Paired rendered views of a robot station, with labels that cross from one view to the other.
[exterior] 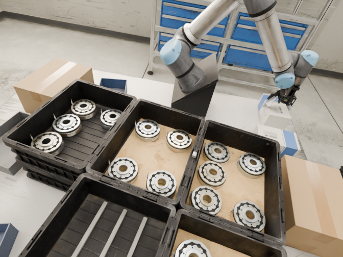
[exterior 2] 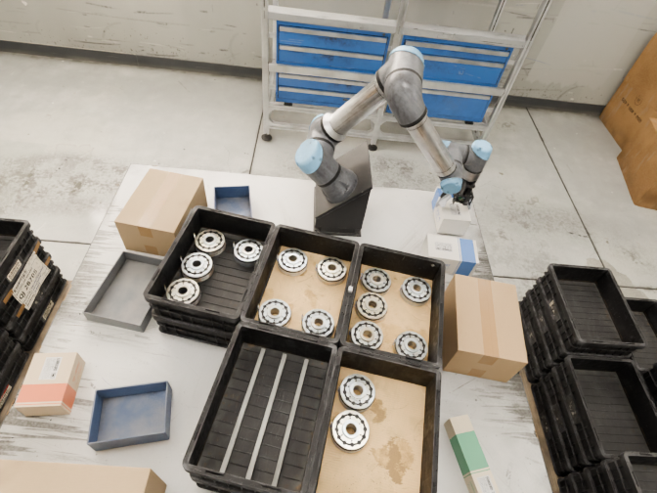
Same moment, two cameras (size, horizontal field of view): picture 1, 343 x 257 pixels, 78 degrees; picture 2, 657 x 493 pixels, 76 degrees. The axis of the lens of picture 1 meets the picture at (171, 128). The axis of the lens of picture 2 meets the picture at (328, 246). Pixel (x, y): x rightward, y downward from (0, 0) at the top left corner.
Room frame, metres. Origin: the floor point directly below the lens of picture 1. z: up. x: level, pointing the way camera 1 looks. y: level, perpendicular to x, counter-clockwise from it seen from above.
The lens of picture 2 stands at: (-0.28, 0.07, 2.04)
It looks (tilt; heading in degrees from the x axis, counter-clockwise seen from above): 50 degrees down; 354
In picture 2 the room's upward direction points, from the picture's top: 9 degrees clockwise
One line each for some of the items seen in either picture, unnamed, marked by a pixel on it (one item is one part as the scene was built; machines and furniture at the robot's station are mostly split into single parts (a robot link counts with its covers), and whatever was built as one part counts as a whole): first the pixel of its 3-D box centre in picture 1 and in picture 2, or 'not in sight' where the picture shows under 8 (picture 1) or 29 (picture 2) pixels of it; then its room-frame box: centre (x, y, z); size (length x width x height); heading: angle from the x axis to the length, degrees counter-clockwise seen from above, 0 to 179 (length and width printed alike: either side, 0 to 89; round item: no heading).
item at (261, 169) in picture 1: (252, 163); (416, 289); (0.53, -0.33, 0.86); 0.10 x 0.10 x 0.01
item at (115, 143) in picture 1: (152, 151); (303, 288); (0.50, 0.05, 0.87); 0.40 x 0.30 x 0.11; 169
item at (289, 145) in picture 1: (273, 142); (449, 254); (0.79, -0.53, 0.74); 0.20 x 0.12 x 0.09; 85
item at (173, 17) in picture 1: (191, 32); (329, 69); (2.44, -0.03, 0.60); 0.72 x 0.03 x 0.56; 90
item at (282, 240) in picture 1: (236, 170); (396, 300); (0.44, -0.24, 0.92); 0.40 x 0.30 x 0.02; 169
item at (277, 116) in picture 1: (273, 111); (450, 210); (1.03, -0.57, 0.76); 0.20 x 0.12 x 0.09; 0
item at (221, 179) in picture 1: (212, 173); (372, 305); (0.45, -0.18, 0.86); 0.10 x 0.10 x 0.01
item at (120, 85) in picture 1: (112, 93); (233, 208); (0.96, 0.37, 0.74); 0.20 x 0.15 x 0.07; 11
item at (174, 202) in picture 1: (153, 142); (304, 279); (0.50, 0.05, 0.92); 0.40 x 0.30 x 0.02; 169
